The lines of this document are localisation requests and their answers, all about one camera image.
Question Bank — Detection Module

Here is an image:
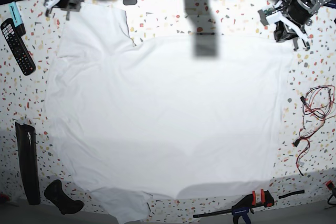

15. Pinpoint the black game controller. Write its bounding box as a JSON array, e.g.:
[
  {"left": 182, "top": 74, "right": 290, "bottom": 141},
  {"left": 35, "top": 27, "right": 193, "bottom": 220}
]
[{"left": 44, "top": 179, "right": 85, "bottom": 215}]

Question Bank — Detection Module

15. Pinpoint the black TV remote control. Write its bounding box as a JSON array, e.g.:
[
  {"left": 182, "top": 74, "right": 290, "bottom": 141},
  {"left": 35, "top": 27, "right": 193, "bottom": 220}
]
[{"left": 1, "top": 18, "right": 36, "bottom": 76}]

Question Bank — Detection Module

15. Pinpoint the black and orange bar clamp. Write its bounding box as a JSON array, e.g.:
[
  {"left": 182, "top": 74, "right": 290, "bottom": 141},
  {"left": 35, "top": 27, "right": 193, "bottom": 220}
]
[{"left": 193, "top": 189, "right": 275, "bottom": 224}]

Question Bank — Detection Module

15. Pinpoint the short black rod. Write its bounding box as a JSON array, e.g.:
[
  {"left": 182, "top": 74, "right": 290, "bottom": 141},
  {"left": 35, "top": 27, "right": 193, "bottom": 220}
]
[{"left": 278, "top": 190, "right": 305, "bottom": 199}]

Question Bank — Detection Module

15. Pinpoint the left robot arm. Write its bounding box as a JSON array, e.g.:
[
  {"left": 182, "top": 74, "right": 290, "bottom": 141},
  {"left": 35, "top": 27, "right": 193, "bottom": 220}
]
[{"left": 274, "top": 0, "right": 332, "bottom": 51}]

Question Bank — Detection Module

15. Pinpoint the red and black wire bundle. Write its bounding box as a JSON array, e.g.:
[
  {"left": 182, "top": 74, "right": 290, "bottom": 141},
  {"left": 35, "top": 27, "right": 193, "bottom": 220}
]
[{"left": 292, "top": 84, "right": 336, "bottom": 177}]

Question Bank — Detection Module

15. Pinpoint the light blue box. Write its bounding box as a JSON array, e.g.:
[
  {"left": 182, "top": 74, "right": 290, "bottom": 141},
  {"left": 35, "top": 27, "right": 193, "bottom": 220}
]
[{"left": 9, "top": 2, "right": 26, "bottom": 37}]

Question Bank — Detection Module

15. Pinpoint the orange clamp at table edge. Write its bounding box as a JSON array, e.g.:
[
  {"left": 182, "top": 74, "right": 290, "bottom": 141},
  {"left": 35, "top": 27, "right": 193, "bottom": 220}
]
[{"left": 326, "top": 180, "right": 336, "bottom": 206}]

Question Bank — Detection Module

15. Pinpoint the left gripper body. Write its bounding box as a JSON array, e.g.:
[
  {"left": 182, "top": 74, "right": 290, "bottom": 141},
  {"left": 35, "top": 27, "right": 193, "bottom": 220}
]
[{"left": 285, "top": 0, "right": 319, "bottom": 26}]

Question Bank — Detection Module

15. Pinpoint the long black cylindrical case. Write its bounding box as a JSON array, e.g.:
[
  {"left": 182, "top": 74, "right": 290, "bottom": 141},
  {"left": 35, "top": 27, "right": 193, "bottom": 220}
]
[{"left": 15, "top": 122, "right": 40, "bottom": 205}]

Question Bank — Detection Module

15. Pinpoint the white T-shirt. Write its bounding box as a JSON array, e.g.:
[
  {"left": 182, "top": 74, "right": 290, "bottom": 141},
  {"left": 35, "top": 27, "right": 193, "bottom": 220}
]
[{"left": 45, "top": 3, "right": 293, "bottom": 223}]

